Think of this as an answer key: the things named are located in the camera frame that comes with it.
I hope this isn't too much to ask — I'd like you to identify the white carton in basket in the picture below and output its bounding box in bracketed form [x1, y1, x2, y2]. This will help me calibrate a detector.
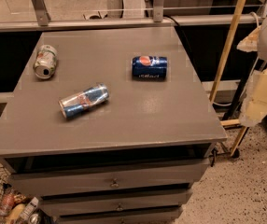
[18, 197, 39, 221]

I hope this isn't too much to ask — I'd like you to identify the grey drawer cabinet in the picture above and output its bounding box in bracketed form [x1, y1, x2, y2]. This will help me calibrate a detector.
[0, 26, 228, 224]

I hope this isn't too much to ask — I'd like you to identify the yellow packet in basket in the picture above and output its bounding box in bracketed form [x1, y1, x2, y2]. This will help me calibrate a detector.
[6, 203, 25, 224]

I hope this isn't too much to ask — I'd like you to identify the green white 7up can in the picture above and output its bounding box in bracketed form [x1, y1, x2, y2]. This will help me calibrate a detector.
[33, 45, 57, 79]

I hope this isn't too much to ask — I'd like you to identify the metal railing frame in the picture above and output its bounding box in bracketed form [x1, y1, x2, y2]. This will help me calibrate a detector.
[0, 0, 264, 32]

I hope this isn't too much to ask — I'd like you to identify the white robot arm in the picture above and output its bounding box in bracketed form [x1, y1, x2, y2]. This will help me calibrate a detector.
[237, 17, 267, 127]

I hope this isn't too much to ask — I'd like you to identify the black cable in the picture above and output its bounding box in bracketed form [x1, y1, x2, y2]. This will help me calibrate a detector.
[163, 14, 200, 77]

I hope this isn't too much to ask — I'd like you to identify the grey drawer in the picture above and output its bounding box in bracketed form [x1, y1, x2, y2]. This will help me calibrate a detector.
[57, 206, 182, 224]
[8, 159, 209, 197]
[41, 189, 191, 216]

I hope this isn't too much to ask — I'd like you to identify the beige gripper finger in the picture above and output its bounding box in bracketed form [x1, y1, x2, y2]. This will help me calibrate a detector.
[239, 68, 267, 127]
[237, 27, 260, 52]

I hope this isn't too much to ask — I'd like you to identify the blue Pepsi can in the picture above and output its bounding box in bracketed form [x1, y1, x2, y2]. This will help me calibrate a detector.
[132, 56, 168, 79]

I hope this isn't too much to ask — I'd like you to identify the middle grey drawer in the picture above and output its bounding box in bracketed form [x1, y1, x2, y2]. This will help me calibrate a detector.
[41, 189, 191, 216]

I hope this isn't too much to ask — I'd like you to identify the top grey drawer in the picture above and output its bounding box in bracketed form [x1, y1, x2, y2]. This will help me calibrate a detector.
[8, 159, 209, 197]

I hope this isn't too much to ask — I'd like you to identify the plastic bottle in basket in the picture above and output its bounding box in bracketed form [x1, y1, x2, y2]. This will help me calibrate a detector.
[0, 185, 14, 217]

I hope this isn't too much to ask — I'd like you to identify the wooden pole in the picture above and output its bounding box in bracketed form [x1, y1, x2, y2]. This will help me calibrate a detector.
[209, 0, 246, 103]

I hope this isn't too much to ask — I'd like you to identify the bottom grey drawer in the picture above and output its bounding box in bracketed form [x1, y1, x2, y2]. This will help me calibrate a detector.
[57, 206, 182, 224]

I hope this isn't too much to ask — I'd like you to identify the blue silver Red Bull can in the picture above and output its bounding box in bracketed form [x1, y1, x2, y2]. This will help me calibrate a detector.
[59, 83, 109, 119]

